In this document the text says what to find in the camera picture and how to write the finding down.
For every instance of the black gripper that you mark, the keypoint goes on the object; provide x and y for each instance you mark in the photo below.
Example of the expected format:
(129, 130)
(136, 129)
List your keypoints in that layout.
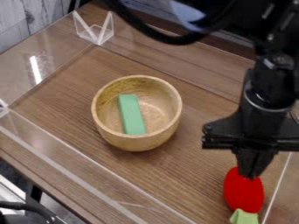
(256, 131)

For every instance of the red plush toy green stem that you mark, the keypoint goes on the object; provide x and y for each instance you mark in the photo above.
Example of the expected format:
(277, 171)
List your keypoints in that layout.
(245, 197)

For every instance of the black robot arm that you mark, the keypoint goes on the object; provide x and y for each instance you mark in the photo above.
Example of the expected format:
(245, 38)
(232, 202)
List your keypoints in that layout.
(269, 22)

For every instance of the green rectangular block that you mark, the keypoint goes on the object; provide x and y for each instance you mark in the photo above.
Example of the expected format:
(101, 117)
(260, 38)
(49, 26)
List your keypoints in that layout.
(133, 120)

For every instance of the wooden bowl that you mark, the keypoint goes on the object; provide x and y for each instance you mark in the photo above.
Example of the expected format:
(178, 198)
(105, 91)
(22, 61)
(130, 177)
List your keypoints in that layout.
(162, 107)

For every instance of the black table clamp base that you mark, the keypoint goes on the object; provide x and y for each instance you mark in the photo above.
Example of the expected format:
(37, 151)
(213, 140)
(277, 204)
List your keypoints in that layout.
(18, 211)

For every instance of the clear acrylic corner bracket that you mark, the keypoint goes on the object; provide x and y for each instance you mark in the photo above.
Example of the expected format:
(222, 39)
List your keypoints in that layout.
(98, 34)

